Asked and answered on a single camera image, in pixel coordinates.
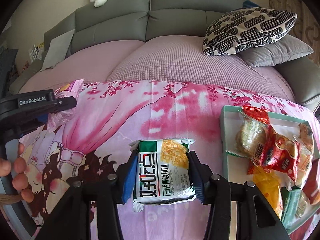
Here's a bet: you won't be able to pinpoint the orange yellow cake packet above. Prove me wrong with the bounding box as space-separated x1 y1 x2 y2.
253 166 283 218

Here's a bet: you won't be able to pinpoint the green snack packet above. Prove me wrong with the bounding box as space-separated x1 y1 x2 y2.
280 186 302 229

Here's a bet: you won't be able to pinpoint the pink swiss roll packet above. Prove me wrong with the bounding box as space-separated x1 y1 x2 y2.
47 79 84 132

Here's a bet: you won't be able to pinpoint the dark red snack box packet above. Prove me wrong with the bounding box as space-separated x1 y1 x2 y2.
302 159 319 205

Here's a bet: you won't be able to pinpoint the red candy shaped snack packet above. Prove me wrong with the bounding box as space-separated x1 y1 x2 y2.
261 125 299 183

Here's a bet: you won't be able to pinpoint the clear bag round bun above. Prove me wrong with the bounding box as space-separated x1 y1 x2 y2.
235 111 268 159

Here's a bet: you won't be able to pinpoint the tan red printed snack packet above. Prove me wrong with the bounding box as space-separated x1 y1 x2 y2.
299 124 314 153

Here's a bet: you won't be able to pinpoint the white green cracker packet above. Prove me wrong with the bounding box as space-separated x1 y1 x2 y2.
131 138 196 212

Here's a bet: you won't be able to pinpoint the long red bar packet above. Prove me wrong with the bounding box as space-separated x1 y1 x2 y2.
242 106 270 174

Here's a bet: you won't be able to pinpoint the beige white printed snack pouch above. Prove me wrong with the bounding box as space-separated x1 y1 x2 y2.
295 138 313 189

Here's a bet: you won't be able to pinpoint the person left hand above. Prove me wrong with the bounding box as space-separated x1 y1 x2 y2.
0 142 34 203

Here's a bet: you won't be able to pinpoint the books on sofa ledge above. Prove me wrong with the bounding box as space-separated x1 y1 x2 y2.
22 42 44 71

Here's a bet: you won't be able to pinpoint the teal cardboard tray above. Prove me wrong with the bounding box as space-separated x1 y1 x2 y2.
220 106 319 237

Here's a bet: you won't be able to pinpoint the light grey cushion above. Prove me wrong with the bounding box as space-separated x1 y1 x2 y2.
41 29 75 72

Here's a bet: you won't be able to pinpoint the pink cartoon print cloth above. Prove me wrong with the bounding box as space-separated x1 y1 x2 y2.
22 80 319 225

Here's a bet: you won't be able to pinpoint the grey pillow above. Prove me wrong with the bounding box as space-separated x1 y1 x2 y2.
238 34 314 67

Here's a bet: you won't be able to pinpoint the black white patterned pillow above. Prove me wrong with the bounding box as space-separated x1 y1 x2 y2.
202 7 297 56

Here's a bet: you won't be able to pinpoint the grey sofa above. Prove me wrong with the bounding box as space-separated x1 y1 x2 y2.
9 0 319 112

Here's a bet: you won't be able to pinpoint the blue cloth behind pillow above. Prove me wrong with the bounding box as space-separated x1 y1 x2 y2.
242 0 260 8

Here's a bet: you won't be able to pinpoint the patterned curtain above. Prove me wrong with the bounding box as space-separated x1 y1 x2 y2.
269 0 319 65

